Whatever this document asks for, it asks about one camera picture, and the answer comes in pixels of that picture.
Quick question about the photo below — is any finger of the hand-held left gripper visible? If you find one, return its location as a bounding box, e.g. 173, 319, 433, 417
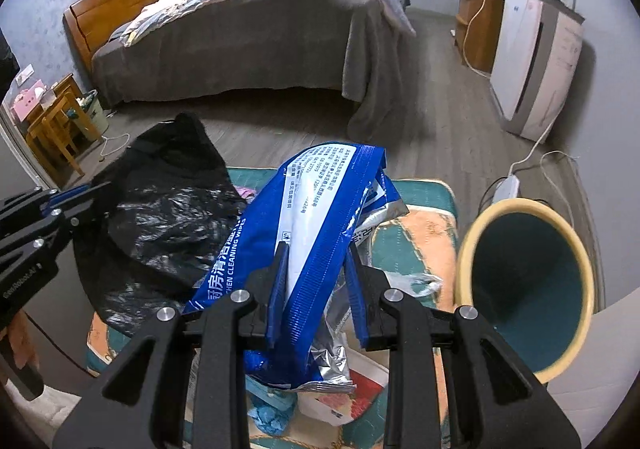
0, 184, 93, 235
0, 183, 113, 280

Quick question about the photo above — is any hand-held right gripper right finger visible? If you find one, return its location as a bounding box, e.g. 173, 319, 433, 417
344, 249, 583, 449

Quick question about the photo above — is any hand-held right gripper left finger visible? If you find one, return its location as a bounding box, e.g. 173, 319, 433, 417
47, 241, 291, 449

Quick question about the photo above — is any black plastic bag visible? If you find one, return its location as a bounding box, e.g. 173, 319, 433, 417
72, 112, 251, 336

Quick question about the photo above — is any blue wipes packet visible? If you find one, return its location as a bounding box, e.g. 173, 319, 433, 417
182, 142, 411, 395

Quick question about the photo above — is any yellow rimmed teal bin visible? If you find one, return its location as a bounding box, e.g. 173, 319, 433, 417
455, 198, 598, 385

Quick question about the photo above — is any person's left hand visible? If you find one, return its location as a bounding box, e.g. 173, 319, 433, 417
2, 314, 38, 367

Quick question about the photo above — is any clear plastic wrapper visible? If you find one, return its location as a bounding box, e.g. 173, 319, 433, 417
384, 271, 444, 301

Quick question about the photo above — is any wooden stool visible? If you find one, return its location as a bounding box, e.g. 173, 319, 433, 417
25, 92, 101, 178

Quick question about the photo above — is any patterned teal orange rug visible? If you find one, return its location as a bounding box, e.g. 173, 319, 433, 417
85, 166, 461, 449

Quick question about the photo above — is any white red box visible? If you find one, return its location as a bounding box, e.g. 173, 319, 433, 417
297, 354, 392, 428

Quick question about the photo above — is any white green bucket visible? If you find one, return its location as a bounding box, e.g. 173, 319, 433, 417
75, 89, 109, 135

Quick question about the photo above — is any pink box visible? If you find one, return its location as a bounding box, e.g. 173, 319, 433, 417
12, 84, 47, 113

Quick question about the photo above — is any wooden nightstand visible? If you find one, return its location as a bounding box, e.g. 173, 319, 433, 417
2, 74, 85, 130

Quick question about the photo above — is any crumpled blue wrapper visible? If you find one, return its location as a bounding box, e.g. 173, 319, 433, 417
245, 349, 302, 438

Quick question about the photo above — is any white power strip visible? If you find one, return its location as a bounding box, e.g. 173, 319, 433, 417
492, 174, 522, 206

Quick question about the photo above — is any bed with blankets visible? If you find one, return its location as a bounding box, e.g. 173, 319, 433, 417
90, 0, 417, 140

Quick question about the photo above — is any white grey air purifier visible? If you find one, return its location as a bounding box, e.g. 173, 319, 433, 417
489, 0, 586, 142

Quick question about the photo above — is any wooden cabinet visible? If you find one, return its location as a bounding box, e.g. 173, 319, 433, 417
455, 0, 506, 75

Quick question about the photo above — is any thin white charger cable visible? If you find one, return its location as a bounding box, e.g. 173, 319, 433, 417
96, 130, 132, 163

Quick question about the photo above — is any black floor cable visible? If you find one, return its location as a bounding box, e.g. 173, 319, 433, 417
479, 179, 502, 212

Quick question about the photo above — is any white purifier power cable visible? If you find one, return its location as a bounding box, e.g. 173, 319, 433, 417
507, 128, 551, 180

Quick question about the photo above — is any long white floor cable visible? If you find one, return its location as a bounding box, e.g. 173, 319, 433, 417
540, 150, 582, 230

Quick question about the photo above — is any white monitor cable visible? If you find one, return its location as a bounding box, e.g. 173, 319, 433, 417
462, 0, 502, 78

